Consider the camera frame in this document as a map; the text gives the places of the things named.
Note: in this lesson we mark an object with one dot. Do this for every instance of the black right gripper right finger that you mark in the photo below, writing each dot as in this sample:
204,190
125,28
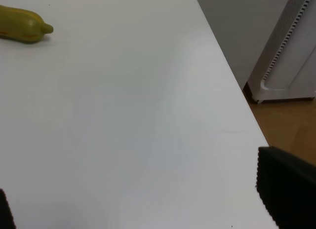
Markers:
287,187

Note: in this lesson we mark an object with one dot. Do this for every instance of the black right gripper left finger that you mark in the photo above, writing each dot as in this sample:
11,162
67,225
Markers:
6,217

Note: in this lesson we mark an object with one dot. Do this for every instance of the white floor appliance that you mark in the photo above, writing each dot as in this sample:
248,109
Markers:
286,68

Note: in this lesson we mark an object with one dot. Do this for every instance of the toy corn cob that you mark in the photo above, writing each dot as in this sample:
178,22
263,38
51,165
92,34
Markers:
22,25

